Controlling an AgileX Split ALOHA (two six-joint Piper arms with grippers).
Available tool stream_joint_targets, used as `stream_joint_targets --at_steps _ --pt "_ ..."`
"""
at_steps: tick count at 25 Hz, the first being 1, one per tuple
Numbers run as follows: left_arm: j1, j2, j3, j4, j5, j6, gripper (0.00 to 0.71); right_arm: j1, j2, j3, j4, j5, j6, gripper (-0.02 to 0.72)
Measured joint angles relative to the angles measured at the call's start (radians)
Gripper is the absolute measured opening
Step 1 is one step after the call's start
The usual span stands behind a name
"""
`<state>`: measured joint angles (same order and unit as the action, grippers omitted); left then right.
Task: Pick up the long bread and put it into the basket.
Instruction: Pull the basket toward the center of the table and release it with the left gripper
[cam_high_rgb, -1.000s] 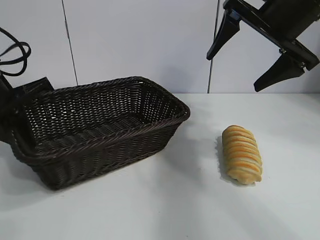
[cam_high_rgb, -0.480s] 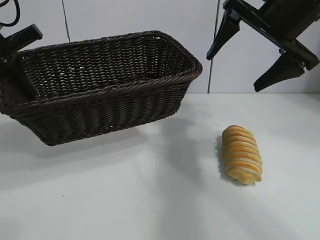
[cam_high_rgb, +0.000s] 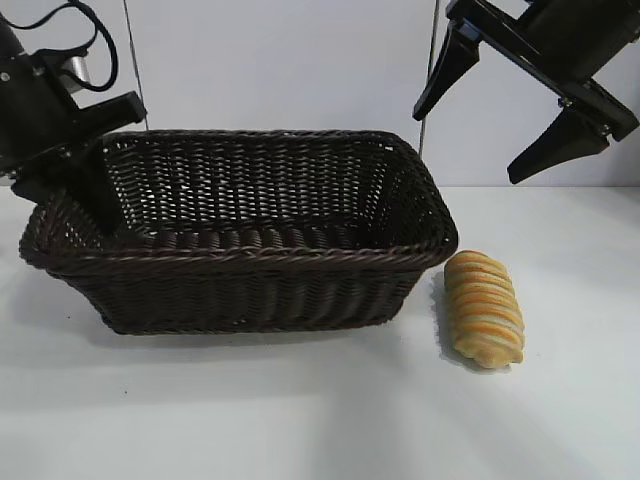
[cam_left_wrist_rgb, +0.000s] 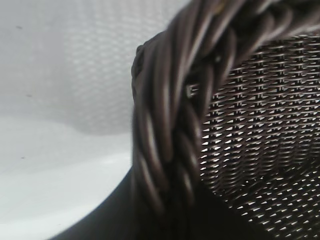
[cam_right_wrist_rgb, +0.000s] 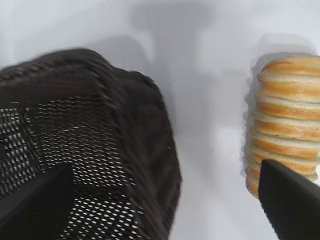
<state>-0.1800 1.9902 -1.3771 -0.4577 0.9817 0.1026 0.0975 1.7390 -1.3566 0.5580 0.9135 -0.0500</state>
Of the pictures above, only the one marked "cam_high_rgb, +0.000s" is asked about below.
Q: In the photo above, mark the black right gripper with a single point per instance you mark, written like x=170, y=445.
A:
x=575, y=50

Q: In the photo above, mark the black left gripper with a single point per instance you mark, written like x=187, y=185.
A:
x=35, y=115

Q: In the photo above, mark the dark brown wicker basket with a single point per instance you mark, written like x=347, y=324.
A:
x=250, y=300

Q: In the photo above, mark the long striped bread loaf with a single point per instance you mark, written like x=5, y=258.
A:
x=482, y=310

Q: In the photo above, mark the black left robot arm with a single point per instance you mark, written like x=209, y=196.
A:
x=7, y=37

